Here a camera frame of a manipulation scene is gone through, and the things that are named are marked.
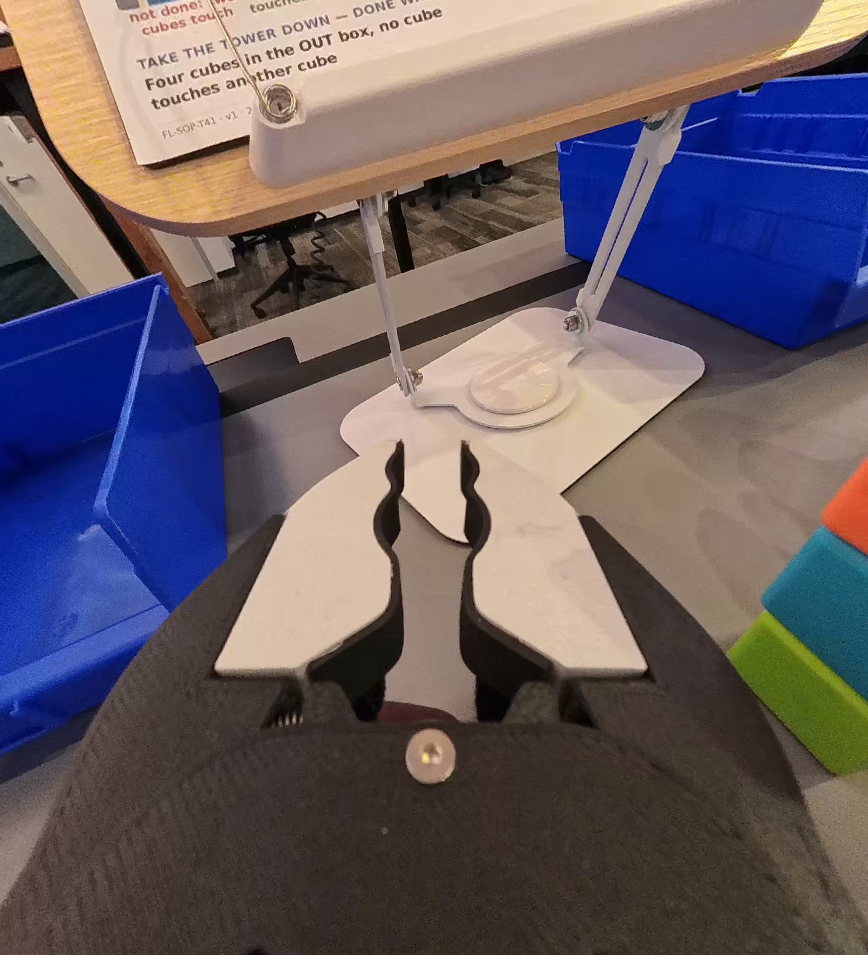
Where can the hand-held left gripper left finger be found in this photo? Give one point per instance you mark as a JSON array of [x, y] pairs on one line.
[[307, 589]]

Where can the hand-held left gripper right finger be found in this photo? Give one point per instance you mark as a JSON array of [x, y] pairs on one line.
[[553, 589]]

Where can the green cube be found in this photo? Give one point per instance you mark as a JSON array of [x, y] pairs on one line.
[[814, 694]]

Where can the blue plastic bin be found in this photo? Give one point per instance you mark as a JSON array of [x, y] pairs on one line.
[[702, 239], [31, 485]]

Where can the teal cube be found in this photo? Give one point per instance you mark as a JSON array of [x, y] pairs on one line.
[[851, 627]]

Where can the grey desk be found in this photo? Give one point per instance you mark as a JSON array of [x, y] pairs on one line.
[[665, 485]]

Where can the wooden top office desk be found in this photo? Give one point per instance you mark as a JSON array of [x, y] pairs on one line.
[[402, 239]]

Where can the white stand with wooden board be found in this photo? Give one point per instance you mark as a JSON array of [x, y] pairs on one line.
[[613, 373]]

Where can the black office chair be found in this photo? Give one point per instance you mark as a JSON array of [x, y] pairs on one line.
[[292, 282]]

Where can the white door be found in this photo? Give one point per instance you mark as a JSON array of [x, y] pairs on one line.
[[54, 224]]

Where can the printed instruction sheet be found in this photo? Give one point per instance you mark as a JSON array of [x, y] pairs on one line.
[[180, 112]]

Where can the wooden post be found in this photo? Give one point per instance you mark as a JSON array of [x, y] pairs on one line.
[[173, 291]]

